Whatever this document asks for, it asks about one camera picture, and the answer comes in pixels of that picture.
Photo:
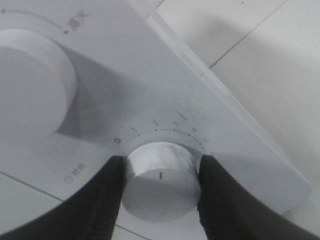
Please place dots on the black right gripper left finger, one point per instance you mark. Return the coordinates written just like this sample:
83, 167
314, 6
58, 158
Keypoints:
89, 214

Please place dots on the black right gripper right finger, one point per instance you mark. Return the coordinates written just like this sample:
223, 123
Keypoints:
227, 211

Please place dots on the white timer knob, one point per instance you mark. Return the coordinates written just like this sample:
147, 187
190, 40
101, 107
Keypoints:
160, 182

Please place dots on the white microwave oven body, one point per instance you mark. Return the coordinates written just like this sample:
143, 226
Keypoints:
137, 83

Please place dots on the upper white power knob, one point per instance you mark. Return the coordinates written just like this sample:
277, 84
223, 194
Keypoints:
37, 86

